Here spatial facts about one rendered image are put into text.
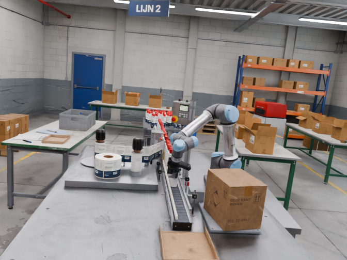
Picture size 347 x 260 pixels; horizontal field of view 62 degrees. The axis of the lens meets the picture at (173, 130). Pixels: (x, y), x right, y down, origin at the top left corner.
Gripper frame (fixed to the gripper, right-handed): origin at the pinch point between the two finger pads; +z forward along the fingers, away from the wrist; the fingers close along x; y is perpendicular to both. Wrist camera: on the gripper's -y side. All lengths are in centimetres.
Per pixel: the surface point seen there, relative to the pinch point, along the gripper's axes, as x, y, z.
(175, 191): 8.2, -0.6, 4.4
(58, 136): -138, 126, 97
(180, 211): 34.9, -0.1, -10.9
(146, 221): 40.8, 20.6, -8.6
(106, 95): -523, 118, 297
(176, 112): -58, -2, -15
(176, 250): 66, 6, -24
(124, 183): -1.0, 36.3, 10.4
